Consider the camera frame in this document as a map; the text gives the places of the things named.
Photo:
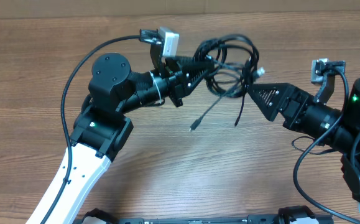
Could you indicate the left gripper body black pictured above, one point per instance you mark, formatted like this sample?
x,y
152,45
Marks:
x,y
174,81

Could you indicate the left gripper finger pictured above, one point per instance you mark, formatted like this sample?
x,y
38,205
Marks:
x,y
190,64
192,84

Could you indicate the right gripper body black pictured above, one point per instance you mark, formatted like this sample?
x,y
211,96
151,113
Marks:
x,y
300,103

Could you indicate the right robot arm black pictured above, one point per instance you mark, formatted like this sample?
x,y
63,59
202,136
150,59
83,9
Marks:
x,y
340,130

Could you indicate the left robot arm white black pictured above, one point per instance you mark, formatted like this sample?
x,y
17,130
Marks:
x,y
102,128

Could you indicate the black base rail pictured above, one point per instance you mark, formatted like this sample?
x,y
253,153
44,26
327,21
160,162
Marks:
x,y
286,215

